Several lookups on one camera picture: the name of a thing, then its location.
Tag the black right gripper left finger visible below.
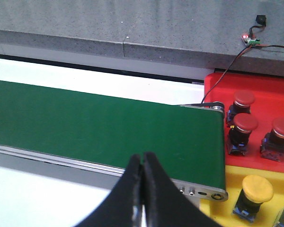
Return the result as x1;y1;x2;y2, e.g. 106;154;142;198
76;154;142;227

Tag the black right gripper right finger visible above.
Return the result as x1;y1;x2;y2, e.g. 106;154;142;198
143;152;220;227

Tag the red mushroom push button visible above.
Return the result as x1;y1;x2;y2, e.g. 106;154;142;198
227;113;258;156
226;90;255;126
260;117;284;162

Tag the yellow plastic tray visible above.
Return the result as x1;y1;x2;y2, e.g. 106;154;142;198
199;166;284;227

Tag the green conveyor belt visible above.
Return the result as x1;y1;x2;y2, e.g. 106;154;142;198
0;81;225;189

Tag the red plastic tray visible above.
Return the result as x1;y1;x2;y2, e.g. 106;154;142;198
204;73;284;173

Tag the grey stone counter slab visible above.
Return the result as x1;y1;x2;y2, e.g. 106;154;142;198
0;0;284;77

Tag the small sensor circuit board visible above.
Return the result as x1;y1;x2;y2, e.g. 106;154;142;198
241;15;267;47

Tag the aluminium conveyor frame rail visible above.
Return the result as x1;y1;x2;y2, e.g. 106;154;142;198
0;101;228;201

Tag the red black sensor wire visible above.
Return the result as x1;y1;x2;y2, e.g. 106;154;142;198
200;44;284;105

